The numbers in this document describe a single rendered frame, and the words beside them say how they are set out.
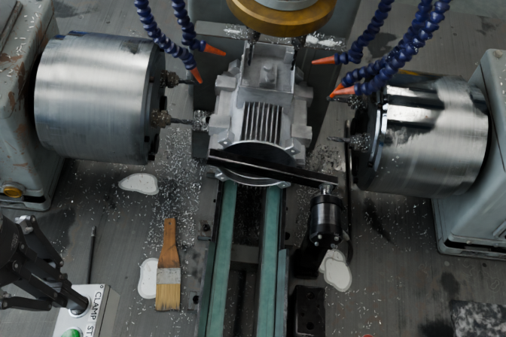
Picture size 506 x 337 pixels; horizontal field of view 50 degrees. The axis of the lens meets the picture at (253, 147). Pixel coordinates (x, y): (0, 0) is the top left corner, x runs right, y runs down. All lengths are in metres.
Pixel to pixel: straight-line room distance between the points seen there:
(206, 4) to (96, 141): 0.38
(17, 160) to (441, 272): 0.91
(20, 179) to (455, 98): 0.85
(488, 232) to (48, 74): 0.92
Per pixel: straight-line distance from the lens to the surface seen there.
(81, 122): 1.01
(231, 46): 1.09
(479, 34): 1.82
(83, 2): 1.69
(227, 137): 0.99
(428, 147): 1.03
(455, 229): 1.23
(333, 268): 1.22
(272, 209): 1.12
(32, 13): 1.13
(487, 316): 1.16
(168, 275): 1.17
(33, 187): 1.21
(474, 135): 1.07
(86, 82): 1.00
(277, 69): 1.07
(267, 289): 1.05
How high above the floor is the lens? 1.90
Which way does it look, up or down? 55 degrees down
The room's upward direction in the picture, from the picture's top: 10 degrees clockwise
